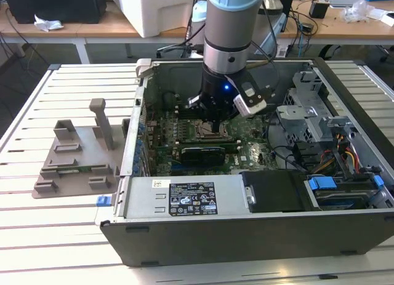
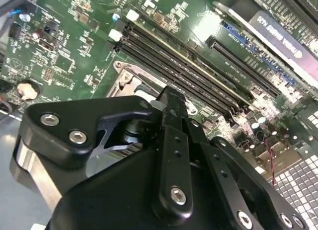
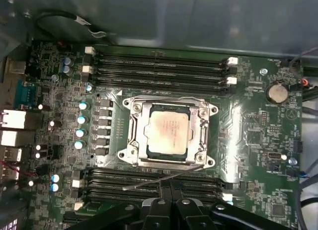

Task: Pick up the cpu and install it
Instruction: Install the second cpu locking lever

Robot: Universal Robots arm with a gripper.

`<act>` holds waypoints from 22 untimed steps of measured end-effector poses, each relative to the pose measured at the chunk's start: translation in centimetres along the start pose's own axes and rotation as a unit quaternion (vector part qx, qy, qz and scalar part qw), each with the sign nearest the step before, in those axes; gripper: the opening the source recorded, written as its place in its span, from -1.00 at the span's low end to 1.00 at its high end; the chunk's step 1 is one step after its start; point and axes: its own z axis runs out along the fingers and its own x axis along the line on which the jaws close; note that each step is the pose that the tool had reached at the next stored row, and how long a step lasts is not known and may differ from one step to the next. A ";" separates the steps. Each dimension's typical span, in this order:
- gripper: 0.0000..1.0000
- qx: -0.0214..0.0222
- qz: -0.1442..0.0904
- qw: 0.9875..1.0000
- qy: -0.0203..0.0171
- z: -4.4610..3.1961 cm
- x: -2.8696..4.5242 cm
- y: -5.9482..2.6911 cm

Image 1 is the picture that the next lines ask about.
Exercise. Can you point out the white barcode label box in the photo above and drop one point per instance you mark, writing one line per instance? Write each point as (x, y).
(281, 49)

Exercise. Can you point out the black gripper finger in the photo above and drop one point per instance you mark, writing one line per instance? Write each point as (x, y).
(214, 126)
(218, 126)

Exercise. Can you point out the grey metal drive cage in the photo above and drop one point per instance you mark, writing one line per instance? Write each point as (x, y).
(307, 125)

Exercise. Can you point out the crumpled clear plastic bag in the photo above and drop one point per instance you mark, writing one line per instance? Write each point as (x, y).
(355, 11)

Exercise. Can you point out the CPU socket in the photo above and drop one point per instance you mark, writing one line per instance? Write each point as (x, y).
(195, 128)

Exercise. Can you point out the blue carrier clip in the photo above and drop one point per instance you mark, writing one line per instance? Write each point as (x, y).
(378, 181)

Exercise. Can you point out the crumpled white paper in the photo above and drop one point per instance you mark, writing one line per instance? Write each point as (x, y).
(46, 23)

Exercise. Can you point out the pale blue teach pendant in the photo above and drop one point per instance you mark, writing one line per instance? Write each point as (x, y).
(275, 29)

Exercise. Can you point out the grey plastic case latch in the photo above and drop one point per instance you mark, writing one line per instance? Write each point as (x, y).
(144, 66)

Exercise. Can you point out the small black cube box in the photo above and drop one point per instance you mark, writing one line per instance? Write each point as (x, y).
(318, 8)

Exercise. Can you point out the black open PC case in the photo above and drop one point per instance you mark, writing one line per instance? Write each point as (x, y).
(215, 242)

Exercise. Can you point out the small black device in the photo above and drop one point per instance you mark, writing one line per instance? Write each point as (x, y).
(306, 27)

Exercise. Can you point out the large white box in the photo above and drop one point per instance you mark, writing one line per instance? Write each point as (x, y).
(160, 14)

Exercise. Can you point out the black plastic shroud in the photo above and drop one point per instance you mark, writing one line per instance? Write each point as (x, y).
(277, 192)

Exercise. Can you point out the hard disk in blue carrier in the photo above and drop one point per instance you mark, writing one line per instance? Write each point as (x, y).
(321, 183)

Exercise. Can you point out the grey power supply with label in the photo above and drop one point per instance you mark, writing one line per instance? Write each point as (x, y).
(144, 202)

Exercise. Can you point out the white paper sheet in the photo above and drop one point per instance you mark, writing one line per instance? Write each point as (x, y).
(383, 15)

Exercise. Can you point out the black RAM slot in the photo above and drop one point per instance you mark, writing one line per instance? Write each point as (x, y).
(183, 114)
(209, 141)

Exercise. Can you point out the large black box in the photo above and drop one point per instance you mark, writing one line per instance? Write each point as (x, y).
(55, 5)

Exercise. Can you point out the green motherboard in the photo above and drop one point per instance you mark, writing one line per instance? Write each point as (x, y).
(252, 152)

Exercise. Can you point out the grey flat tray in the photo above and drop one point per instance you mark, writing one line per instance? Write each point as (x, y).
(348, 0)

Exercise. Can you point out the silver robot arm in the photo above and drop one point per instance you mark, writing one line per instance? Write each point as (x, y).
(227, 26)

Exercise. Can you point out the black office chair base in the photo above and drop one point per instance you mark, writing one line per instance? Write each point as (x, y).
(326, 51)
(172, 48)

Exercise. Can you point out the grey-brown parts rack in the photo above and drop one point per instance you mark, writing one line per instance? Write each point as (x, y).
(80, 186)

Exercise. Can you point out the wooden desk with white legs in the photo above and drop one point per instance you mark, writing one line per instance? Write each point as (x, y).
(92, 29)

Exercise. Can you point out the black graphics card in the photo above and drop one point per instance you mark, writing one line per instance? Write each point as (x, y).
(203, 155)

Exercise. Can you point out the tall black speaker box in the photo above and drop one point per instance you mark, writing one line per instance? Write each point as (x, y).
(287, 8)

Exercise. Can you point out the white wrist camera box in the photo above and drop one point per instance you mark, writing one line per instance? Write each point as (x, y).
(250, 105)

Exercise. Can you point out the blue case latch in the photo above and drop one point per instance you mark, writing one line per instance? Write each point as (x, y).
(103, 201)

